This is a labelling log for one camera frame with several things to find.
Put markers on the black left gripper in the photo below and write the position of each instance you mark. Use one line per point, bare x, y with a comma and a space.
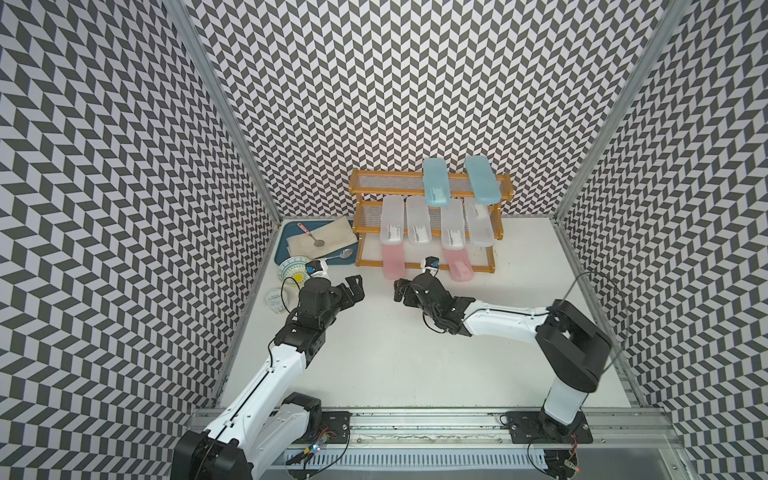
347, 299

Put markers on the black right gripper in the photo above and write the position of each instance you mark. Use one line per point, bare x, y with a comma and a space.
409, 299

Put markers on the pink pencil case labelled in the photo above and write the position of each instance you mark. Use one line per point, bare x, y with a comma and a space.
459, 264

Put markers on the white pencil case labelled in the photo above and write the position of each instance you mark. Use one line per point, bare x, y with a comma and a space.
418, 220
392, 220

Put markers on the frosted white pencil case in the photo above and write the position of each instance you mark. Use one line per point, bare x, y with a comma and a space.
453, 230

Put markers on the white pencil case label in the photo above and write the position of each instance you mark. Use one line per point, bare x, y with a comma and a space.
478, 222

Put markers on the teal pencil case labelled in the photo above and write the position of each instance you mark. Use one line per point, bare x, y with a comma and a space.
436, 182

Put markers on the teal pencil case plain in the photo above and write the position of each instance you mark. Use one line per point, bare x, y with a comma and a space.
483, 180

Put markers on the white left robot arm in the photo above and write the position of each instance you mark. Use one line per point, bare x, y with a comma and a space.
265, 419

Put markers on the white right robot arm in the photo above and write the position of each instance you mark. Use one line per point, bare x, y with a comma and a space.
576, 349

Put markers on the dark blue tray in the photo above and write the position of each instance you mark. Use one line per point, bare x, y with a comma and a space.
289, 229

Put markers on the beige cloth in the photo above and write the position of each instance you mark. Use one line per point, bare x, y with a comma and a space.
337, 235

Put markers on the clear glass cup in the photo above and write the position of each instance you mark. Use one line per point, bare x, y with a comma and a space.
277, 300

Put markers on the silver spoon patterned handle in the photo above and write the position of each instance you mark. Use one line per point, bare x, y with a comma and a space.
345, 253

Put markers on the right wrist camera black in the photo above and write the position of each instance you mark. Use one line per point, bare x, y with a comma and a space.
431, 265

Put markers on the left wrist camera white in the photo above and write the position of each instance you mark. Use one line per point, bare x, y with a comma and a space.
317, 268

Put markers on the pink handled spoon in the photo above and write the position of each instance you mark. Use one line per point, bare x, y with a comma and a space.
318, 243

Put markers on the orange three-tier wire shelf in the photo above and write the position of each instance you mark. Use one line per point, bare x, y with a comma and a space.
369, 187

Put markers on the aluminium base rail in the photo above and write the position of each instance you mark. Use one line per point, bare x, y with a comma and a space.
427, 439

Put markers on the aluminium corner post left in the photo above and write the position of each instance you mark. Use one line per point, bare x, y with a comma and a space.
179, 15

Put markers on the aluminium corner post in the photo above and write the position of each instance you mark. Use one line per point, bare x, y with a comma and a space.
179, 15
670, 20

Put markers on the aluminium corner post right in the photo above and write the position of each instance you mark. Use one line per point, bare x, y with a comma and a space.
670, 20

